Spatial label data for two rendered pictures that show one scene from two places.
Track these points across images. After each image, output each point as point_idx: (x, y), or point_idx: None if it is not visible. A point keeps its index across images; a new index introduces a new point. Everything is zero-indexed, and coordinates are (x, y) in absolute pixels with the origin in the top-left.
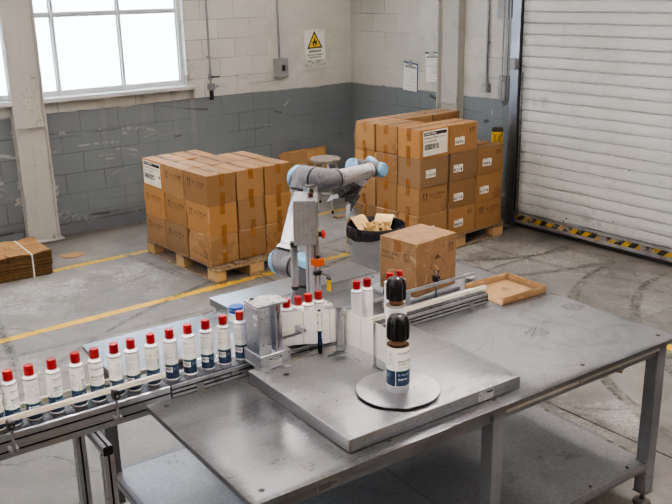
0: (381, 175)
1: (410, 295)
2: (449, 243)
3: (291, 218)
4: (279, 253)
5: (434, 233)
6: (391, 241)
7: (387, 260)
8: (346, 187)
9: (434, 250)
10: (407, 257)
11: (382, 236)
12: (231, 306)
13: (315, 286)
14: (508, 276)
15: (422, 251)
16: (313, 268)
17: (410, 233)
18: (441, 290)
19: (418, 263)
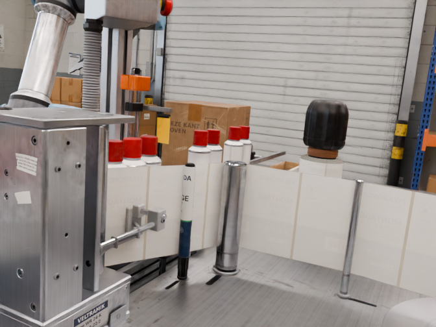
0: (160, 25)
1: None
2: (246, 118)
3: (40, 48)
4: (18, 105)
5: (229, 104)
6: (184, 107)
7: (175, 135)
8: (101, 49)
9: (237, 122)
10: (211, 127)
11: (169, 102)
12: None
13: (129, 135)
14: (287, 165)
15: (231, 119)
16: (120, 101)
17: (200, 102)
18: None
19: (227, 135)
